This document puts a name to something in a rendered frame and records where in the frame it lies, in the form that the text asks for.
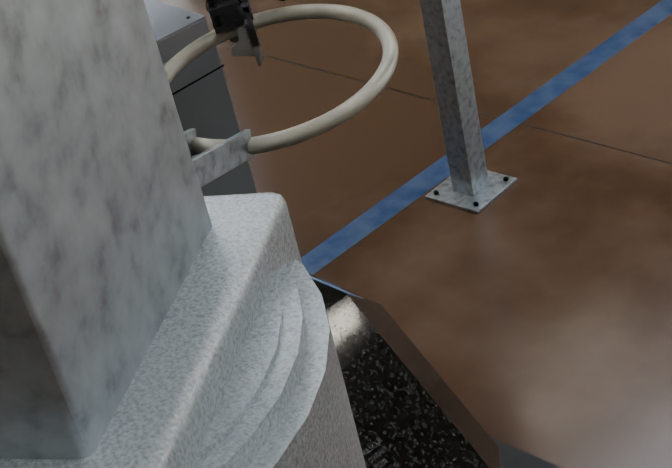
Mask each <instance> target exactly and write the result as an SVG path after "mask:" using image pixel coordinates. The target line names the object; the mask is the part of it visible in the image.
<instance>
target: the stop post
mask: <svg viewBox="0 0 672 468"><path fill-rule="evenodd" d="M419 1H420V7H421V12H422V18H423V24H424V29H425V35H426V41H427V46H428V52H429V58H430V63H431V69H432V75H433V80H434V86H435V92H436V97H437V103H438V109H439V114H440V120H441V126H442V131H443V137H444V143H445V148H446V154H447V160H448V165H449V171H450V176H449V177H448V178H447V179H446V180H444V181H443V182H442V183H441V184H439V185H438V186H437V187H436V188H434V189H433V190H432V191H431V192H429V193H428V194H427V195H426V196H425V199H428V200H432V201H435V202H439V203H442V204H446V205H449V206H453V207H456V208H459V209H463V210H466V211H470V212H473V213H477V214H479V213H480V212H481V211H482V210H483V209H485V208H486V207H487V206H488V205H489V204H491V203H492V202H493V201H494V200H495V199H496V198H498V197H499V196H500V195H501V194H502V193H503V192H505V191H506V190H507V189H508V188H509V187H511V186H512V185H513V184H514V183H515V182H516V181H518V179H517V178H516V177H512V176H508V175H504V174H500V173H496V172H493V171H489V170H487V167H486V161H485V154H484V148H483V142H482V135H481V129H480V123H479V116H478V110H477V104H476V97H475V91H474V85H473V78H472V72H471V66H470V59H469V53H468V46H467V40H466V34H465V27H464V21H463V15H462V8H461V2H460V0H419Z"/></svg>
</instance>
